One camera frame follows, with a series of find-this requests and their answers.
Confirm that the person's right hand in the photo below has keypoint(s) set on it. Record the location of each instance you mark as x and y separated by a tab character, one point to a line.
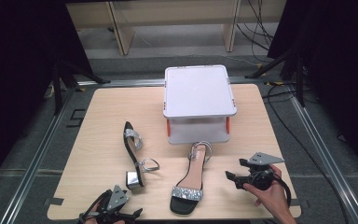
275	196

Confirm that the metal floor rail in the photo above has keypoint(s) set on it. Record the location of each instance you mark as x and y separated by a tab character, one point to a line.
329	161
32	168

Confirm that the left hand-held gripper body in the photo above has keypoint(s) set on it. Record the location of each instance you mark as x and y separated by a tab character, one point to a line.
115	199

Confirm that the black tape strip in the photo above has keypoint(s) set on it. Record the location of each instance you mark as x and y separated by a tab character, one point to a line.
54	201

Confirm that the beige wooden desk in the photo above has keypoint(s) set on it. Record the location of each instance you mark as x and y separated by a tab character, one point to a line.
180	12

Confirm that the black stand legs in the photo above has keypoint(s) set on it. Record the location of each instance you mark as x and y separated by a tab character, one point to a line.
298	81
59	84

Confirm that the white two-tier shoe rack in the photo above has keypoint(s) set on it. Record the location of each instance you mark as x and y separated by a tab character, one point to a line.
199	93

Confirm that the person's left hand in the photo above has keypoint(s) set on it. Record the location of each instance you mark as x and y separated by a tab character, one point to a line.
90	221

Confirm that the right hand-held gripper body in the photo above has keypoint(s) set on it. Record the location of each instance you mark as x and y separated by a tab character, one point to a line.
261	179

